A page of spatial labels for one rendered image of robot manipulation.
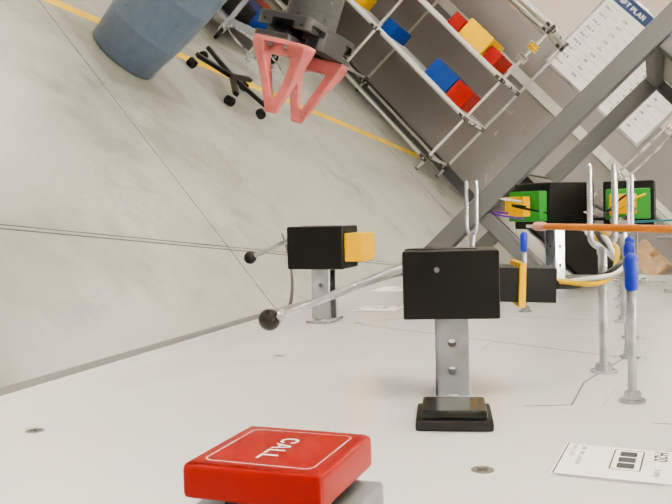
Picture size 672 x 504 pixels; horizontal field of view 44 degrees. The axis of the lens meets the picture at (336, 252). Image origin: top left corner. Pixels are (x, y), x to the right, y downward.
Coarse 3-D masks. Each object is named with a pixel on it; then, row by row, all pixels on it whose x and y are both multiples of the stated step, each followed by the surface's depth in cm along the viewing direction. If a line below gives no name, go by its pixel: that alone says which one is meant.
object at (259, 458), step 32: (224, 448) 29; (256, 448) 29; (288, 448) 28; (320, 448) 28; (352, 448) 28; (192, 480) 27; (224, 480) 27; (256, 480) 26; (288, 480) 26; (320, 480) 26; (352, 480) 28
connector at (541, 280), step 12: (504, 264) 51; (504, 276) 48; (516, 276) 48; (528, 276) 48; (540, 276) 48; (552, 276) 48; (504, 288) 48; (516, 288) 48; (528, 288) 48; (540, 288) 48; (552, 288) 48; (504, 300) 48; (516, 300) 48; (528, 300) 48; (540, 300) 48; (552, 300) 48
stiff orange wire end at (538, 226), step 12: (540, 228) 50; (552, 228) 49; (564, 228) 48; (576, 228) 47; (588, 228) 46; (600, 228) 45; (612, 228) 44; (624, 228) 43; (636, 228) 42; (648, 228) 41; (660, 228) 40
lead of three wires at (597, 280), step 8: (600, 240) 56; (608, 240) 55; (608, 248) 55; (616, 248) 53; (616, 256) 52; (624, 256) 53; (616, 264) 51; (608, 272) 50; (616, 272) 50; (560, 280) 49; (568, 280) 49; (576, 280) 50; (584, 280) 50; (592, 280) 50; (600, 280) 50; (608, 280) 50; (560, 288) 49; (568, 288) 49; (576, 288) 50
